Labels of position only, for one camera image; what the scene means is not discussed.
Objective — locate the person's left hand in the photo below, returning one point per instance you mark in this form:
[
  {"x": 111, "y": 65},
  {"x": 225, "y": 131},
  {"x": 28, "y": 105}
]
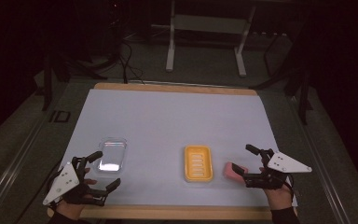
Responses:
[{"x": 70, "y": 209}]

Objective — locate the yellow soap dish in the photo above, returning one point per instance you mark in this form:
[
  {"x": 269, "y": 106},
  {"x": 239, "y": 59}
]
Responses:
[{"x": 199, "y": 163}]

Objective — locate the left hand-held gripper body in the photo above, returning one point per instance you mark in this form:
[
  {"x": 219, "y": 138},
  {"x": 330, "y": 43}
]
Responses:
[{"x": 65, "y": 180}]

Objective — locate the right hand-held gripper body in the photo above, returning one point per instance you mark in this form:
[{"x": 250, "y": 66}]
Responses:
[{"x": 287, "y": 164}]

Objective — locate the black tripod stand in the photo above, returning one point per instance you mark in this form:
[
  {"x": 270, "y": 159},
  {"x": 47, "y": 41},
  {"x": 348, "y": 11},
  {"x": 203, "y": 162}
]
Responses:
[{"x": 303, "y": 102}]

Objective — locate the black floor bracket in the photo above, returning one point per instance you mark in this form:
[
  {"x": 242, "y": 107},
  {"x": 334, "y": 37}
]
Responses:
[{"x": 52, "y": 116}]

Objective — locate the pale blue table sheet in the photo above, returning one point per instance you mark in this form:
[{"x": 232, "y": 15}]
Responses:
[{"x": 167, "y": 124}]

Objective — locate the white metal stand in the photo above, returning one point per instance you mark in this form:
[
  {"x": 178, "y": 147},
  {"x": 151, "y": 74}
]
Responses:
[{"x": 208, "y": 23}]

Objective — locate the pink soap bar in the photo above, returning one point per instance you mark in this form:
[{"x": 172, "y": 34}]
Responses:
[{"x": 230, "y": 171}]

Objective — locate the person's right hand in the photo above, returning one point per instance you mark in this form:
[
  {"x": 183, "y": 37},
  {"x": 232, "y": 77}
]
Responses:
[{"x": 279, "y": 197}]

